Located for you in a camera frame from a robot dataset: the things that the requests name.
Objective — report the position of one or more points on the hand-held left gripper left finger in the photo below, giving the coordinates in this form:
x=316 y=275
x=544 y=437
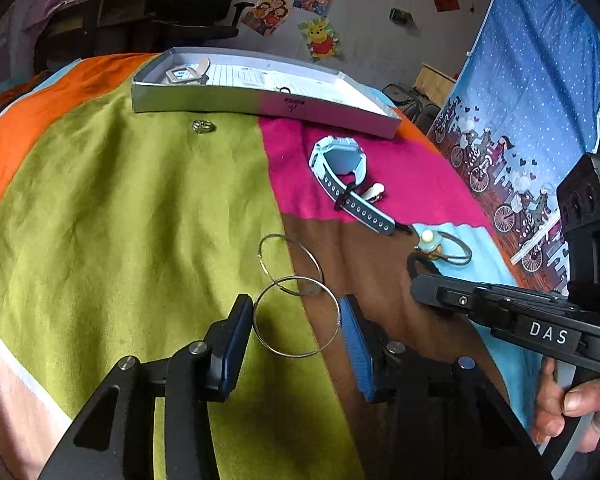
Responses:
x=235 y=340

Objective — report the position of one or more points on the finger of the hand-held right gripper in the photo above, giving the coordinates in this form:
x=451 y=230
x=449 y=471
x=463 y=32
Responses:
x=440 y=292

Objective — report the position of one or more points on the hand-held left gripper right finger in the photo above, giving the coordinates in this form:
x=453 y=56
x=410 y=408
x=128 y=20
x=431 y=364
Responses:
x=355 y=345

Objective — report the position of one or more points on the large silver hoop earring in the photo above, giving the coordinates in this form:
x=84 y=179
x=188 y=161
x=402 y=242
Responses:
x=254 y=316
x=259 y=255

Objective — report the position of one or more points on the light blue wristwatch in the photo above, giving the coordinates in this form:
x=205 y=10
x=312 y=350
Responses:
x=330 y=152

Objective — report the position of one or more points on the shallow white cardboard box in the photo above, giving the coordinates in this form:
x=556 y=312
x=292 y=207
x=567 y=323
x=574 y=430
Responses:
x=205 y=100

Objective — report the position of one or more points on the person's right hand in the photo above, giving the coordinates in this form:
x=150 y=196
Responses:
x=590 y=400

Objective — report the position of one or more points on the blue printed fabric wardrobe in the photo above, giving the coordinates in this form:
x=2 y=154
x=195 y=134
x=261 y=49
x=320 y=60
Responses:
x=530 y=85

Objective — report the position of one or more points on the colourful striped blanket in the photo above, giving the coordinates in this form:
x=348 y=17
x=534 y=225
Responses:
x=130 y=220

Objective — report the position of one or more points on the dark suitcase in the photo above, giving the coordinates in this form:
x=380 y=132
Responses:
x=412 y=105

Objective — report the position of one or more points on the light wooden crate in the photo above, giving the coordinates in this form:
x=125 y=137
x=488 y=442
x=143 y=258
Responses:
x=432 y=77

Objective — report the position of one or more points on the white square wristwatch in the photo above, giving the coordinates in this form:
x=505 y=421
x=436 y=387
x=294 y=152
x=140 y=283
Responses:
x=185 y=74

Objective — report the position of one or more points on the dark wooden desk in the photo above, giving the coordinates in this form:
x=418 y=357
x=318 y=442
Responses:
x=80 y=20

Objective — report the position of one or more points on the small green wall holder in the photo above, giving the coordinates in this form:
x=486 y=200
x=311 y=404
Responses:
x=400 y=15

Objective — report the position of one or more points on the yellow bear wall poster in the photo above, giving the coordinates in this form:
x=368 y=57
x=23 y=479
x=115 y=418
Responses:
x=320 y=40

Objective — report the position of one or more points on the cartoon family wall poster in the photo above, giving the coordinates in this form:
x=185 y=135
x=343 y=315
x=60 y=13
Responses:
x=266 y=12

